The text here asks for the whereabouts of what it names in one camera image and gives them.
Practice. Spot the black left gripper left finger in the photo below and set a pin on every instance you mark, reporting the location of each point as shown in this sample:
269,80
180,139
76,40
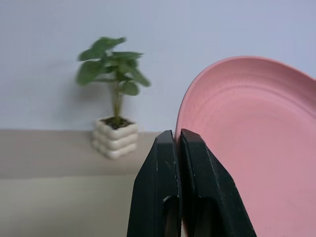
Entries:
153,182

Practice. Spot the pink plate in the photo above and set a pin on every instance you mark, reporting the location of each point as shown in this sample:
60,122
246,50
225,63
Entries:
256,138

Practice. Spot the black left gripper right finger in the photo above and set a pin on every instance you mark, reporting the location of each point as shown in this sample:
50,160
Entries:
209,187

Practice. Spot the white ribbed plant pot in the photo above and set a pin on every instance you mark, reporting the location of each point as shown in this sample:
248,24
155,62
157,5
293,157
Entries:
114,140

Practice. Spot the green potted plant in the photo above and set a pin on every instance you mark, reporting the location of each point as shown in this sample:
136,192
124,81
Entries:
112,69

